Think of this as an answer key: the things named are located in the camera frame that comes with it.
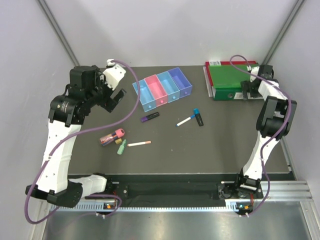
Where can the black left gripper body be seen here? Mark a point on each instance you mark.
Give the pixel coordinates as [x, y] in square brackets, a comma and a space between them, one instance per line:
[102, 92]

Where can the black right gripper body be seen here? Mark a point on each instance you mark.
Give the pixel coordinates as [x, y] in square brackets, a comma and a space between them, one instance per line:
[252, 91]

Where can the green ring binder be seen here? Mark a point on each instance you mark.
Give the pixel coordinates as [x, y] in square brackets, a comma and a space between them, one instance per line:
[223, 94]

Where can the light blue drawer box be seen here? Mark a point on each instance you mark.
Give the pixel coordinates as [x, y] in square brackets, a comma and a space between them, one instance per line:
[147, 100]

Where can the purple cap black highlighter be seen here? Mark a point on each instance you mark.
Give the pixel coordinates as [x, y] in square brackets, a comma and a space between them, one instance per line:
[150, 117]

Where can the white orange pen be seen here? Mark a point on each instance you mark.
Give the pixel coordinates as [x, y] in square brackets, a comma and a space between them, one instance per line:
[139, 143]

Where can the sky blue drawer box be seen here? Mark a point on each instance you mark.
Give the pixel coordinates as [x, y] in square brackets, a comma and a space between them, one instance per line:
[169, 85]

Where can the blue cap black highlighter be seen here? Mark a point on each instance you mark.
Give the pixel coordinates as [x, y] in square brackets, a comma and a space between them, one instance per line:
[198, 117]

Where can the pink drawer box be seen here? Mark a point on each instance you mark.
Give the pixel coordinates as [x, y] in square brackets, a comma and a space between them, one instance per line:
[157, 90]

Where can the purple drawer box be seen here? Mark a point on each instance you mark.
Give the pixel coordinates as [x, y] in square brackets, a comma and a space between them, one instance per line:
[181, 81]

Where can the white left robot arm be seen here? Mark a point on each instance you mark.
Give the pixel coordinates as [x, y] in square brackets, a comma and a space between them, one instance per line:
[65, 119]

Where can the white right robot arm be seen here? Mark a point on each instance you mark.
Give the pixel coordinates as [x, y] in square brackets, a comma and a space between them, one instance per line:
[273, 123]

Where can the pink cap pen tube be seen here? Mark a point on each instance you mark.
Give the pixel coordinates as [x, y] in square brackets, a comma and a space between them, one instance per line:
[111, 137]

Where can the small yellow block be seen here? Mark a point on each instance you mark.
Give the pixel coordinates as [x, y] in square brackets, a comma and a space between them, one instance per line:
[118, 141]

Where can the white blue marker pen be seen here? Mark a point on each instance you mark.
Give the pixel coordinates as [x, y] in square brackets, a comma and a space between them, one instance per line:
[185, 120]

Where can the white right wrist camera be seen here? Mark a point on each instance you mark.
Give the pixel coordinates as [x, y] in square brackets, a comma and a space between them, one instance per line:
[253, 72]

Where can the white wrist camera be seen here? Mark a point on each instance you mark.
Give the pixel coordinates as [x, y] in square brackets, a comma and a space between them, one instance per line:
[253, 72]
[113, 73]

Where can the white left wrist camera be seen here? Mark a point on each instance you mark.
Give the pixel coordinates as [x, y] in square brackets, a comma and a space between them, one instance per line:
[113, 73]

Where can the aluminium frame post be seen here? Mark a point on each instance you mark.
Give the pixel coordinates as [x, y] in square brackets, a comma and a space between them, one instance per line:
[293, 13]
[46, 10]

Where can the left aluminium frame post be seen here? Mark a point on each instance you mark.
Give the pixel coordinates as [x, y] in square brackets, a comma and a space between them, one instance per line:
[46, 10]

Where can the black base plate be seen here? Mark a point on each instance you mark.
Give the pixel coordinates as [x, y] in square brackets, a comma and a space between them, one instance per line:
[212, 190]

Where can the aluminium rail bar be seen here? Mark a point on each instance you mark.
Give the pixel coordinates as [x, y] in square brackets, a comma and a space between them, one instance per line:
[289, 191]

